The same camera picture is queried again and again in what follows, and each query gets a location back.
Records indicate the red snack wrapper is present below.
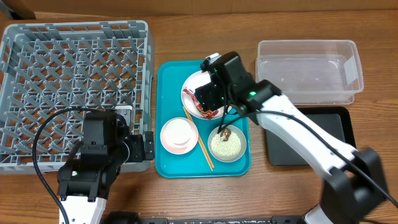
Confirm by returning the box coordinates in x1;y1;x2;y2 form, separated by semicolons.
182;88;218;119

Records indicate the grey bowl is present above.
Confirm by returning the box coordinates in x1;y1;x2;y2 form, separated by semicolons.
208;126;247;162

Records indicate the brown food piece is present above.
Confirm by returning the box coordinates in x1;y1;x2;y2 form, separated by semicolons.
220;128;231;141

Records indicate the white cup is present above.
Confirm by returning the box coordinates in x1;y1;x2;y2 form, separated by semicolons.
165;118;192;145

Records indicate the white rice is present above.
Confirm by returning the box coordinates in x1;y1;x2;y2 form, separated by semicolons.
210;132;241;161

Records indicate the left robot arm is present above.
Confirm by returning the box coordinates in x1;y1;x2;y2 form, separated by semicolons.
57;106;155;223

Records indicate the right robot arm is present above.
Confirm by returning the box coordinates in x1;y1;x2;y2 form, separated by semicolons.
194;52;397;224

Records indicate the large white plate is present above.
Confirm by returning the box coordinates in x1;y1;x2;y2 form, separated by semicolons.
180;70;233;121

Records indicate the teal plastic tray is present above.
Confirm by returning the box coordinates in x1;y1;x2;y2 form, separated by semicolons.
155;60;251;178

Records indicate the wooden chopstick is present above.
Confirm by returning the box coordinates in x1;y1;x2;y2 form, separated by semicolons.
183;106;215;170
182;107;214;172

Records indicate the clear plastic bin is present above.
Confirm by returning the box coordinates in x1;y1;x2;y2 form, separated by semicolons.
256;40;364;105

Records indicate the grey dish rack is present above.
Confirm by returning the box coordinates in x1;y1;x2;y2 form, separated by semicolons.
1;20;155;175

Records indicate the black tray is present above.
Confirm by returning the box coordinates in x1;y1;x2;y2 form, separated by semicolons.
266;106;356;166

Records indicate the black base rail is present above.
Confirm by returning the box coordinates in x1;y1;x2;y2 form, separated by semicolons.
104;211;308;224

